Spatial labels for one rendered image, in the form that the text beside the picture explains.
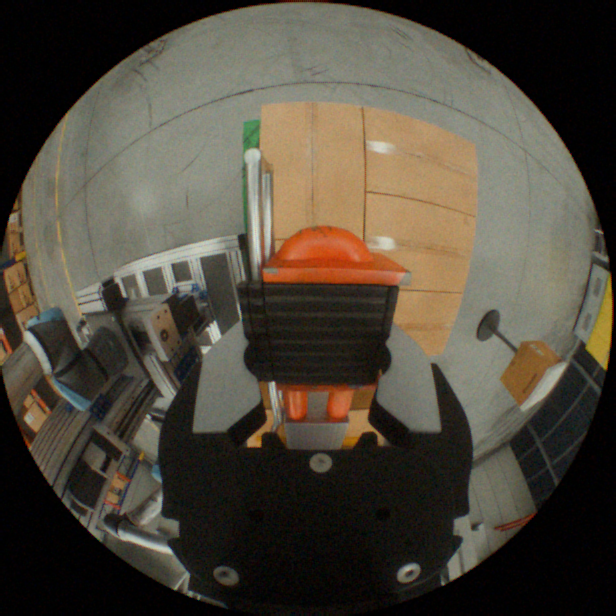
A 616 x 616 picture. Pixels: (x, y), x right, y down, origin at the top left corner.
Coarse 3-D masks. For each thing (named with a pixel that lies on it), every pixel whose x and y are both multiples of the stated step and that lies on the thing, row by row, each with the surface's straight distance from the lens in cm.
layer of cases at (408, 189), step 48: (288, 144) 83; (336, 144) 84; (384, 144) 89; (432, 144) 102; (288, 192) 78; (336, 192) 79; (384, 192) 83; (432, 192) 94; (384, 240) 83; (432, 240) 94; (432, 288) 101; (432, 336) 116
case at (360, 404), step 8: (264, 384) 49; (264, 392) 47; (360, 392) 48; (368, 392) 48; (264, 400) 46; (280, 400) 46; (352, 400) 46; (360, 400) 46; (368, 400) 47; (352, 408) 45; (360, 408) 45; (368, 408) 46; (272, 416) 46; (352, 416) 46; (360, 416) 47; (272, 424) 49; (352, 424) 50; (360, 424) 50; (368, 424) 51; (256, 432) 55; (280, 432) 53; (352, 432) 54; (360, 432) 55; (376, 432) 57; (248, 440) 61
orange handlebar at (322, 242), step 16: (288, 240) 11; (304, 240) 10; (320, 240) 10; (336, 240) 10; (352, 240) 11; (288, 256) 10; (304, 256) 10; (320, 256) 10; (336, 256) 10; (352, 256) 11; (368, 256) 11; (288, 400) 17; (304, 400) 18; (336, 400) 17; (288, 416) 19; (336, 416) 19
